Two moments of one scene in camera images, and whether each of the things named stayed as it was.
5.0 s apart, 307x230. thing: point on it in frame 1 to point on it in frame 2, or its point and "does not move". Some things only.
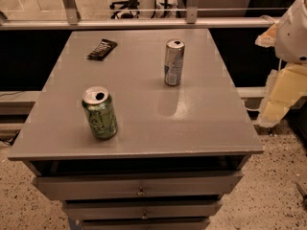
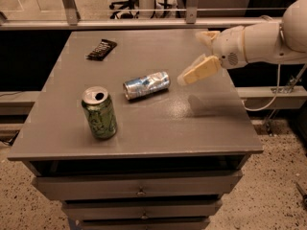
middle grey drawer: x=141 y=208 does not move
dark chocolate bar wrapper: x=104 y=49 does not move
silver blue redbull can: x=175 y=55 to x=146 y=84
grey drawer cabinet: x=177 y=149 does not move
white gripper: x=293 y=35 to x=228 y=47
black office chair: x=128 y=9 does not move
